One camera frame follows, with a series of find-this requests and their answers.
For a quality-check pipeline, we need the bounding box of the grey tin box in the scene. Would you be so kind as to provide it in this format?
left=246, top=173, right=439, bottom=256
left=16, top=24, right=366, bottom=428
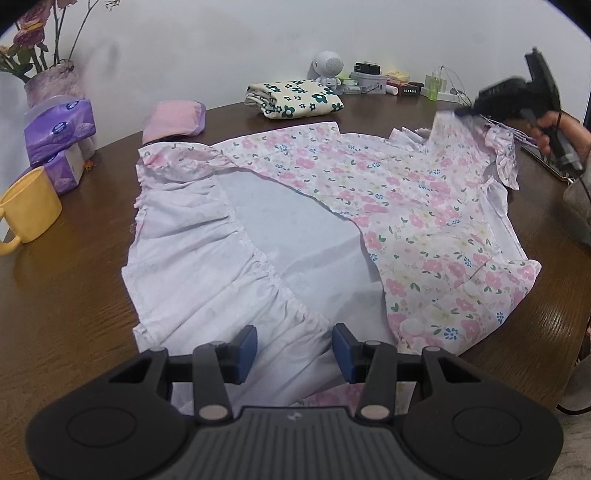
left=348, top=71, right=389, bottom=95

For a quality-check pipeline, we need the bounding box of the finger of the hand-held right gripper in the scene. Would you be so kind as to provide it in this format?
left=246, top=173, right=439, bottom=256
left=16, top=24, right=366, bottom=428
left=455, top=78, right=527, bottom=121

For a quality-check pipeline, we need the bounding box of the purple tissue pack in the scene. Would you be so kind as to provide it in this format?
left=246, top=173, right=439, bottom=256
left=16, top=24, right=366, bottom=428
left=44, top=138, right=95, bottom=195
left=24, top=98, right=97, bottom=166

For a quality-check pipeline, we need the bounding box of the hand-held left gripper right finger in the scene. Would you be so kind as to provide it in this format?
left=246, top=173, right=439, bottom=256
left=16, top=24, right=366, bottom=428
left=332, top=323, right=483, bottom=424

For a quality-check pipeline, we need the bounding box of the purple mottled vase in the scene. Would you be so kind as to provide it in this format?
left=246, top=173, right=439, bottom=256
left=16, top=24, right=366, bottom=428
left=23, top=62, right=86, bottom=109

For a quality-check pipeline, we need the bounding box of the artificial rose bouquet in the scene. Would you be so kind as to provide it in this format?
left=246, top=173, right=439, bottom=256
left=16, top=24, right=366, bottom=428
left=0, top=0, right=116, bottom=84

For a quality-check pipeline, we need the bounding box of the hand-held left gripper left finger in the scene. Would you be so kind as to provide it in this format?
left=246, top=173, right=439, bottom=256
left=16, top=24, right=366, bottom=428
left=107, top=324, right=258, bottom=424

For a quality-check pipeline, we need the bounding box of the dark smartphone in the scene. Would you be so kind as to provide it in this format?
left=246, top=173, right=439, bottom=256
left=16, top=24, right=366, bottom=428
left=521, top=145, right=573, bottom=183

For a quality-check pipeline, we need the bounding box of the person's grey clothing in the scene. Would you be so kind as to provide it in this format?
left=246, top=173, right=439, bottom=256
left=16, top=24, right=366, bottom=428
left=556, top=318, right=591, bottom=416

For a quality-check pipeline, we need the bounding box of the person's right hand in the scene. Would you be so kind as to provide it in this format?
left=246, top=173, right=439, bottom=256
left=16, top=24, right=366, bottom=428
left=531, top=111, right=591, bottom=162

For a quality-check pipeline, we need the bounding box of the white round robot toy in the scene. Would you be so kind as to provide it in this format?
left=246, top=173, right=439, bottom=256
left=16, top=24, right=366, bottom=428
left=308, top=51, right=345, bottom=86

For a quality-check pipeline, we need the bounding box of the yellow mug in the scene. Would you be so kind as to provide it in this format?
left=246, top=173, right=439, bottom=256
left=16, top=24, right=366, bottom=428
left=0, top=166, right=63, bottom=257

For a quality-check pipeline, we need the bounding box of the pink floral dress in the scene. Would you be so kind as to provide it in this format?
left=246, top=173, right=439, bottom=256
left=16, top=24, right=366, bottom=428
left=121, top=111, right=542, bottom=414

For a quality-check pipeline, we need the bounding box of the folded cream floral cloth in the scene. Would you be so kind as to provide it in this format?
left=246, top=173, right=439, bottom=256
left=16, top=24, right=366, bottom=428
left=245, top=78, right=345, bottom=121

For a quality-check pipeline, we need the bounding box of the folded pink cloth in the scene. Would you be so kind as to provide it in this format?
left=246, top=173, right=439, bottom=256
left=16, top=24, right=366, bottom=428
left=141, top=100, right=207, bottom=146

